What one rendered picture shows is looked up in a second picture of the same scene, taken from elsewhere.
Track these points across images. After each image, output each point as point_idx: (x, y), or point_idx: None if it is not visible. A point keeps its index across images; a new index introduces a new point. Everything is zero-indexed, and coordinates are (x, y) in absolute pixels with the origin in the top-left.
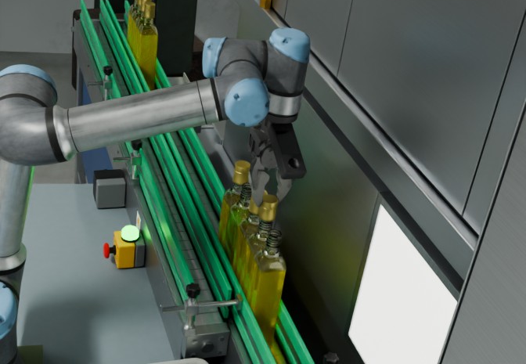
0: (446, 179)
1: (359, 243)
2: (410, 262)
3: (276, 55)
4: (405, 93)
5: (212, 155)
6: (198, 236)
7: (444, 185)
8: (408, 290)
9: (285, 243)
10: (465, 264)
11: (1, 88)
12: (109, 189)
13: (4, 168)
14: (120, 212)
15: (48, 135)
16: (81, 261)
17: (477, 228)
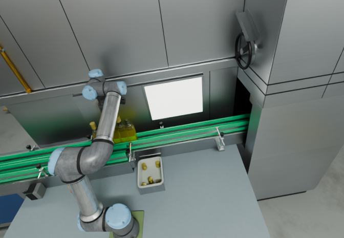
0: (158, 65)
1: (142, 101)
2: (163, 87)
3: (99, 78)
4: (129, 60)
5: None
6: None
7: (158, 66)
8: (166, 92)
9: None
10: (179, 72)
11: (68, 160)
12: (39, 190)
13: (85, 181)
14: (48, 190)
15: (109, 143)
16: (71, 203)
17: (174, 65)
